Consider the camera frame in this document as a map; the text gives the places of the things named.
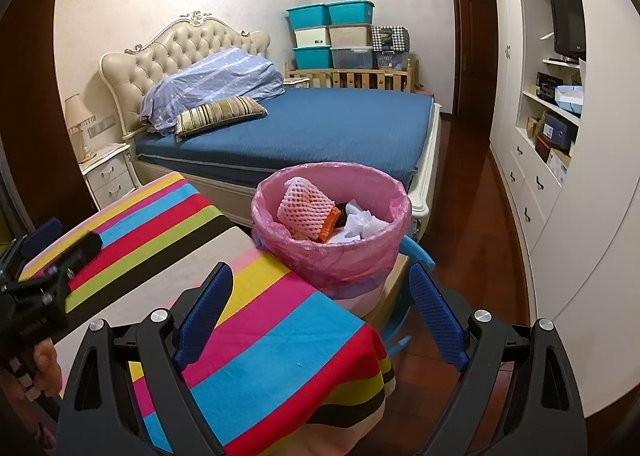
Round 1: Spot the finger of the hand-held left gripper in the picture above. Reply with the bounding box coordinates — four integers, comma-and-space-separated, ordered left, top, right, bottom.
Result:
47, 232, 104, 282
12, 217, 63, 259

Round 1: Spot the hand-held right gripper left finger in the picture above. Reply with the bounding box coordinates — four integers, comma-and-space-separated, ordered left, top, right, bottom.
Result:
56, 262, 235, 456

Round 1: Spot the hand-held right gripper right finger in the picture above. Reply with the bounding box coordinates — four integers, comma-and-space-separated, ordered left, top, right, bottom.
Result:
407, 263, 586, 456

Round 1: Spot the pink-lined waste bin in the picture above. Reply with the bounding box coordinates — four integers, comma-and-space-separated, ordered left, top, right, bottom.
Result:
250, 162, 413, 300

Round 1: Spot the orange foam fruit net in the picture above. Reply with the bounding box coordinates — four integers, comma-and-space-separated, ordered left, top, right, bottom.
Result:
319, 206, 342, 243

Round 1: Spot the pink foam fruit net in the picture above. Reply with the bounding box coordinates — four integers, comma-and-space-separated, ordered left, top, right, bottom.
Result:
276, 177, 337, 240

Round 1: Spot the person's left hand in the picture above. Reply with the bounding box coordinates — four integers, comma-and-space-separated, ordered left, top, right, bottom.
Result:
0, 338, 63, 404

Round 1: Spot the striped tablecloth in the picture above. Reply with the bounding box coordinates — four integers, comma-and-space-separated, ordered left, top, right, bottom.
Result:
17, 171, 396, 456

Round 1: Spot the white nightstand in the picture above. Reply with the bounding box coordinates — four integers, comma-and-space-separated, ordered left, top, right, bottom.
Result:
80, 142, 140, 211

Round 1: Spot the bedside table lamp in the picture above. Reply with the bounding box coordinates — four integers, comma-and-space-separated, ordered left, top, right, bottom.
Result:
64, 93, 98, 163

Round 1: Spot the brown wooden wardrobe panel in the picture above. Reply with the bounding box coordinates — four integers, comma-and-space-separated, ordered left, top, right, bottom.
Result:
0, 0, 98, 247

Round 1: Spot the pink patterned cloth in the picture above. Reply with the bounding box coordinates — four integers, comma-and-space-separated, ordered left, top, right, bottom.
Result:
32, 423, 57, 454

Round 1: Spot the striped pillow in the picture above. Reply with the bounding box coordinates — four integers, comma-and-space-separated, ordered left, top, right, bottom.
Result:
175, 96, 269, 138

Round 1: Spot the white printed box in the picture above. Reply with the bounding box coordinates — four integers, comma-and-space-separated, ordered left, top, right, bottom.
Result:
546, 147, 572, 185

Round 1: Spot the lilac striped duvet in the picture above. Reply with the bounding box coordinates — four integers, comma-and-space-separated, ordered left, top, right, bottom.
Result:
140, 47, 286, 137

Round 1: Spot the bed with tufted beige headboard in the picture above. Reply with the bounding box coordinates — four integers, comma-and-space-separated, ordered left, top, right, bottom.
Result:
99, 11, 443, 232

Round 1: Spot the dark blue safe box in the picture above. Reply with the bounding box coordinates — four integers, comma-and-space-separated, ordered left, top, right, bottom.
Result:
542, 111, 578, 153

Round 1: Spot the black device box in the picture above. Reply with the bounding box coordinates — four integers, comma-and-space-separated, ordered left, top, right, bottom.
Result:
536, 72, 564, 104

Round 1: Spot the light blue tissue box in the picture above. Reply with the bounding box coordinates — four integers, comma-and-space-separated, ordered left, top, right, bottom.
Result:
555, 85, 585, 115

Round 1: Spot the dark clear storage bag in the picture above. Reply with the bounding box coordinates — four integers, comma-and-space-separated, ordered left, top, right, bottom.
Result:
372, 51, 408, 71

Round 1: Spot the brown wooden door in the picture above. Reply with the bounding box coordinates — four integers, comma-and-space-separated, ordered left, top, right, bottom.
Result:
452, 0, 498, 119

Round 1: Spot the checkered bag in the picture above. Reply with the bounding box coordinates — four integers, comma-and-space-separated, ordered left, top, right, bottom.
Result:
371, 26, 411, 53

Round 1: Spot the stack of plastic storage bins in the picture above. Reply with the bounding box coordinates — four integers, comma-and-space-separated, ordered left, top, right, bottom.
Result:
286, 0, 376, 71

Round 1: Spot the black television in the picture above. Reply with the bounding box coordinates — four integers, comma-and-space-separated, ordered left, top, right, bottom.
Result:
549, 0, 587, 62

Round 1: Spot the white wall cabinet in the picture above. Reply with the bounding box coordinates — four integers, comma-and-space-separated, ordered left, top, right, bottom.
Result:
487, 0, 640, 417

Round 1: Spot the wooden crib rail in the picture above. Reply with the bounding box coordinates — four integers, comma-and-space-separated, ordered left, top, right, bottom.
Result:
284, 58, 420, 93

